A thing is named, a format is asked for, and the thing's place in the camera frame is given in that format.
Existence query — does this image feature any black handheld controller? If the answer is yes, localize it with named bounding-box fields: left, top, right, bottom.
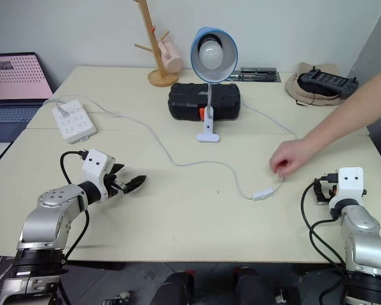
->
left=296, top=66, right=360, bottom=99

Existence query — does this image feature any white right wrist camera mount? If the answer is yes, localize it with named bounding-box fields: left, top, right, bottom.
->
left=328, top=166, right=364, bottom=210

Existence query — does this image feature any person's bare hand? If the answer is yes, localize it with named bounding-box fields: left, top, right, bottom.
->
left=269, top=139, right=309, bottom=177

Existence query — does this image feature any pink mug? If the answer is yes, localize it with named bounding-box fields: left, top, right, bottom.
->
left=157, top=37, right=183, bottom=75

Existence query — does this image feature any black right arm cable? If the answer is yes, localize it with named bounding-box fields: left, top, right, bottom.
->
left=300, top=173, right=349, bottom=305

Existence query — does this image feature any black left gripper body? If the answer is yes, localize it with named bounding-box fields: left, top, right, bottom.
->
left=102, top=172, right=128, bottom=200

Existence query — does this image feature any white lamp bulb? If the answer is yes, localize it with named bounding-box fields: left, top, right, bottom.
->
left=198, top=37, right=225, bottom=69

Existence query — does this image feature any dark blue laptop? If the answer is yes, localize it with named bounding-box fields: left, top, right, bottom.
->
left=0, top=51, right=55, bottom=142

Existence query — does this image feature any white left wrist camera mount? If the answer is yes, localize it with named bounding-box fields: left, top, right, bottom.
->
left=81, top=148, right=117, bottom=200

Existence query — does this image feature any white power strip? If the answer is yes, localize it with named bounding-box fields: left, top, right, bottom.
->
left=51, top=99, right=98, bottom=144

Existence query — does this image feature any black plastic tool case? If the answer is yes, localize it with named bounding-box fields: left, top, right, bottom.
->
left=167, top=83, right=243, bottom=121

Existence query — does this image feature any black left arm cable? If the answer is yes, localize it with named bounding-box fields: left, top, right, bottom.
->
left=59, top=149, right=91, bottom=305

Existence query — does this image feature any white inline cord switch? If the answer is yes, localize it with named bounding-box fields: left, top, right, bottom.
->
left=251, top=188, right=275, bottom=202

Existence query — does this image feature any dark rounded shape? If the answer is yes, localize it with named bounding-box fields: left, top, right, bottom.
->
left=234, top=266, right=274, bottom=305
left=153, top=269, right=196, bottom=305

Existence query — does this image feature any wooden mug tree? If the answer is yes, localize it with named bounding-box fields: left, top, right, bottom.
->
left=131, top=0, right=180, bottom=88

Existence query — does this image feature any dark tray of tools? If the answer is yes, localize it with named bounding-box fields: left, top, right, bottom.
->
left=231, top=67, right=280, bottom=84

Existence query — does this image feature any blue white desk lamp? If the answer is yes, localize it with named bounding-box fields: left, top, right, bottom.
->
left=190, top=26, right=239, bottom=144

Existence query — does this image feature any white lamp cord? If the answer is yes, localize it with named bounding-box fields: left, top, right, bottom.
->
left=55, top=94, right=298, bottom=201

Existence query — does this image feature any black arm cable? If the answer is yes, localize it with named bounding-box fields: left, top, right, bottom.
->
left=59, top=149, right=91, bottom=305
left=300, top=173, right=349, bottom=305

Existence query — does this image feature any beige bucket hat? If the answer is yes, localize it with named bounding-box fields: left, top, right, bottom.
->
left=284, top=62, right=346, bottom=107

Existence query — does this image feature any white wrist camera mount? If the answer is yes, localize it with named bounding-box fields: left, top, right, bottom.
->
left=328, top=166, right=364, bottom=210
left=81, top=148, right=117, bottom=200

